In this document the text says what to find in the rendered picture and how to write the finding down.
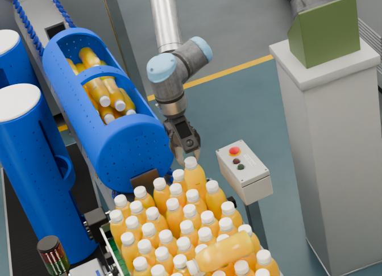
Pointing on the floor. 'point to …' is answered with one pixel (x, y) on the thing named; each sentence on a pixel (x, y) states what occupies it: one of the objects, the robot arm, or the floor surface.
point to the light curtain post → (123, 40)
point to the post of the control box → (256, 222)
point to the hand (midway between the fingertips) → (190, 161)
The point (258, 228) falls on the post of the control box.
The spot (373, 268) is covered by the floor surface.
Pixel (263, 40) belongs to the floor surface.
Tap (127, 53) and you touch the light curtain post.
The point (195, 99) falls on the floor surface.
